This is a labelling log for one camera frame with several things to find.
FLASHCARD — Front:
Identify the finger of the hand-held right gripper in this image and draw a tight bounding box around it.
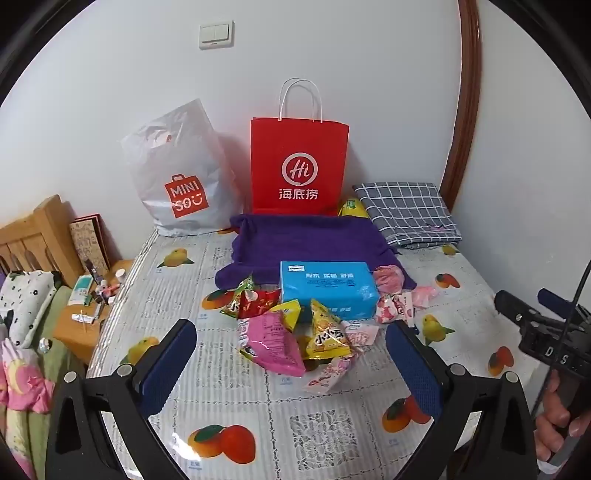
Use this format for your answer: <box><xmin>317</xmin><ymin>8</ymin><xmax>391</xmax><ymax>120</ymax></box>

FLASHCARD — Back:
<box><xmin>538</xmin><ymin>288</ymin><xmax>591</xmax><ymax>324</ymax></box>
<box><xmin>495</xmin><ymin>290</ymin><xmax>541</xmax><ymax>335</ymax></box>

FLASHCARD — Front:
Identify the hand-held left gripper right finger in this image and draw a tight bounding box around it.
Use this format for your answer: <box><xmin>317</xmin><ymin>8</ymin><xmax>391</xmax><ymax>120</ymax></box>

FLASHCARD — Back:
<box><xmin>385</xmin><ymin>320</ymin><xmax>539</xmax><ymax>480</ymax></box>

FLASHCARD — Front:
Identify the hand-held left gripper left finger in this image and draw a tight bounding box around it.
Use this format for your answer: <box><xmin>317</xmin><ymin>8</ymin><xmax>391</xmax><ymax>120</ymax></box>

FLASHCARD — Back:
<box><xmin>46</xmin><ymin>319</ymin><xmax>198</xmax><ymax>480</ymax></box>

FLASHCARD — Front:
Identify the pink white snack packet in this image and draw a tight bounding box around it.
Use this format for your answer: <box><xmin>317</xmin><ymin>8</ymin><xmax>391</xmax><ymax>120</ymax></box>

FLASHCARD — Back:
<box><xmin>344</xmin><ymin>320</ymin><xmax>380</xmax><ymax>348</ymax></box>

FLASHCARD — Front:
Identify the strawberry print snack packet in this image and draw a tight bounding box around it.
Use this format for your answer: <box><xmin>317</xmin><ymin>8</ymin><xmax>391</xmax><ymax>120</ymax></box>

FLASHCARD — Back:
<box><xmin>374</xmin><ymin>291</ymin><xmax>416</xmax><ymax>325</ymax></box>

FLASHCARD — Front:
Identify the pink bear snack bar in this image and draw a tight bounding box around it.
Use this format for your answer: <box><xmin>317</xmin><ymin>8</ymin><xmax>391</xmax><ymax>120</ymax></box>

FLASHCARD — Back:
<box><xmin>302</xmin><ymin>354</ymin><xmax>357</xmax><ymax>394</ymax></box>

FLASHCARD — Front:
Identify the green triangular snack packet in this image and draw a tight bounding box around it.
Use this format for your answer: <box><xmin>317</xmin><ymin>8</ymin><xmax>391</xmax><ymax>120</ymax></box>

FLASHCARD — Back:
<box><xmin>219</xmin><ymin>275</ymin><xmax>258</xmax><ymax>319</ymax></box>

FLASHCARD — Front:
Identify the yellow triangular snack packet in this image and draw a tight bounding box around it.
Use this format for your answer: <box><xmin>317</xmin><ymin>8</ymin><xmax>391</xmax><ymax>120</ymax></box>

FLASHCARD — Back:
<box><xmin>305</xmin><ymin>299</ymin><xmax>354</xmax><ymax>361</ymax></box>

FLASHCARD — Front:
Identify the magenta snack bag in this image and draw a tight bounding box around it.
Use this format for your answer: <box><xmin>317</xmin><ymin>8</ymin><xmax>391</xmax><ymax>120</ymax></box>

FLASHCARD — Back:
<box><xmin>238</xmin><ymin>308</ymin><xmax>306</xmax><ymax>377</ymax></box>

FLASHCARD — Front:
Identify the red snack packet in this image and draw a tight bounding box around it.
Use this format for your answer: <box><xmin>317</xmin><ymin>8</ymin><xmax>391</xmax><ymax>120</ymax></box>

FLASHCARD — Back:
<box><xmin>238</xmin><ymin>290</ymin><xmax>282</xmax><ymax>320</ymax></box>

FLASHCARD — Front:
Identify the small yellow snack packet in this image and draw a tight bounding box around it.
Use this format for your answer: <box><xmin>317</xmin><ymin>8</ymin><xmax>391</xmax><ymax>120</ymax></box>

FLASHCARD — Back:
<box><xmin>270</xmin><ymin>299</ymin><xmax>302</xmax><ymax>329</ymax></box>

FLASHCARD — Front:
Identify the person's right hand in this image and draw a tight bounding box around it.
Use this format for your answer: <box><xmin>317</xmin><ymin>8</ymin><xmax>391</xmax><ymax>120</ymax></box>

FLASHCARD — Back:
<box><xmin>534</xmin><ymin>371</ymin><xmax>591</xmax><ymax>462</ymax></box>

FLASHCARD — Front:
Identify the wooden nightstand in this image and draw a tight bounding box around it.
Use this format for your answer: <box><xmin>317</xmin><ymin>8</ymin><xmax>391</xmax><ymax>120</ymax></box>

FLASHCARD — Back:
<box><xmin>53</xmin><ymin>260</ymin><xmax>134</xmax><ymax>365</ymax></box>

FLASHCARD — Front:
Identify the fruit print tablecloth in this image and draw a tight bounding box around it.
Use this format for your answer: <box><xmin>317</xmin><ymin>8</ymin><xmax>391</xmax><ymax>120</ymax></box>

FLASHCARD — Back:
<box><xmin>85</xmin><ymin>222</ymin><xmax>550</xmax><ymax>480</ymax></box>

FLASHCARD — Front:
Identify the white green tube box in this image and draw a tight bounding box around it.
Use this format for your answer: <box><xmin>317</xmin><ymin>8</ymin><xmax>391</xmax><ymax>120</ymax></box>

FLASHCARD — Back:
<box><xmin>68</xmin><ymin>274</ymin><xmax>93</xmax><ymax>306</ymax></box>

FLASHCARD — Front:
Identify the green quilt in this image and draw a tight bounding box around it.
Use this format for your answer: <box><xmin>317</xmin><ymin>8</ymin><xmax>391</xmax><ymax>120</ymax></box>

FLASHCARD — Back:
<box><xmin>0</xmin><ymin>284</ymin><xmax>90</xmax><ymax>480</ymax></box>

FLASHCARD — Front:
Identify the blue tissue pack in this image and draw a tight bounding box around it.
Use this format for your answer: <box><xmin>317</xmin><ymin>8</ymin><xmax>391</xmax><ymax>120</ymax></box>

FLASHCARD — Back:
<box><xmin>279</xmin><ymin>261</ymin><xmax>382</xmax><ymax>322</ymax></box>

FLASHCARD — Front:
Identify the dark cosmetic tube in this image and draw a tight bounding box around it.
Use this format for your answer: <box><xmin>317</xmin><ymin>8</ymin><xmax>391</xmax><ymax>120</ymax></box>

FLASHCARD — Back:
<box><xmin>85</xmin><ymin>259</ymin><xmax>108</xmax><ymax>286</ymax></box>

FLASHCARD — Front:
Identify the pink moon print blanket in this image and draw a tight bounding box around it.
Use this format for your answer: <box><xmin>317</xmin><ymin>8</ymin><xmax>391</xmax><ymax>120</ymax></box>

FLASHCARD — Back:
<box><xmin>0</xmin><ymin>340</ymin><xmax>55</xmax><ymax>414</ymax></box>

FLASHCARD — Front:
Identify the grey checked folded cloth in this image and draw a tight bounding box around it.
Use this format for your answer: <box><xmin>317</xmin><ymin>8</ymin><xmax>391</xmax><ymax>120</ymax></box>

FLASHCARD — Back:
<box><xmin>353</xmin><ymin>182</ymin><xmax>463</xmax><ymax>250</ymax></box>

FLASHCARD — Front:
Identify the patterned book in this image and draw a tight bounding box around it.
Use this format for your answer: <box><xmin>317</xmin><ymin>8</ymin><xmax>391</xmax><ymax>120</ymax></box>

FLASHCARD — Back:
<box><xmin>69</xmin><ymin>213</ymin><xmax>112</xmax><ymax>274</ymax></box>

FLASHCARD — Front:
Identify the white floral pillow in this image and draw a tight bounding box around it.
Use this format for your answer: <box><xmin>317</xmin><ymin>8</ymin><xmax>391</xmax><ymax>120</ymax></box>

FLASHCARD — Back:
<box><xmin>0</xmin><ymin>270</ymin><xmax>58</xmax><ymax>347</ymax></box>

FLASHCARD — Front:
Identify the yellow green snack bag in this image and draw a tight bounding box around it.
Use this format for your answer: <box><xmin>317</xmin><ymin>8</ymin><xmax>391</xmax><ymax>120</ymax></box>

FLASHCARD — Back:
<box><xmin>338</xmin><ymin>198</ymin><xmax>370</xmax><ymax>219</ymax></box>

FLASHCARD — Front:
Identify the purple towel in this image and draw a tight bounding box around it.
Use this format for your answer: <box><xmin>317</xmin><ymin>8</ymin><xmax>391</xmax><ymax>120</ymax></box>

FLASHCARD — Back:
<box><xmin>215</xmin><ymin>213</ymin><xmax>419</xmax><ymax>296</ymax></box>

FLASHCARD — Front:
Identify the wooden headboard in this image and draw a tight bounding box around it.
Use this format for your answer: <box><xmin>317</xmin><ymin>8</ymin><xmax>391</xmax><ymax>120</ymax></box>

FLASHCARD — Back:
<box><xmin>0</xmin><ymin>194</ymin><xmax>86</xmax><ymax>289</ymax></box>

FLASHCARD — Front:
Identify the white plastic shopping bag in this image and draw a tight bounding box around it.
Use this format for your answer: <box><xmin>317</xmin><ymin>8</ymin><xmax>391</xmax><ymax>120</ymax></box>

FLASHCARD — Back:
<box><xmin>121</xmin><ymin>98</ymin><xmax>245</xmax><ymax>238</ymax></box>

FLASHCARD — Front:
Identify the red paper bag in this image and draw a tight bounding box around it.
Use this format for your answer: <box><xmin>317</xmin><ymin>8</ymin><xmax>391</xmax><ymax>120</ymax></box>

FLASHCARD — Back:
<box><xmin>250</xmin><ymin>78</ymin><xmax>350</xmax><ymax>217</ymax></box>

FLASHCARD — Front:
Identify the brown wooden door frame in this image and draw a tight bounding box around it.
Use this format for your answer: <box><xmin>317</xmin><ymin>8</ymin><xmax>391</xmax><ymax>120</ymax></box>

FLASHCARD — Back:
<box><xmin>438</xmin><ymin>0</ymin><xmax>483</xmax><ymax>217</ymax></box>

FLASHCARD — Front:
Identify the white light switch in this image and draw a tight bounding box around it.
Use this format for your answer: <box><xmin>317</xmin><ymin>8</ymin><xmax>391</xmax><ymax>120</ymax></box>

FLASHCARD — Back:
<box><xmin>199</xmin><ymin>21</ymin><xmax>235</xmax><ymax>50</ymax></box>

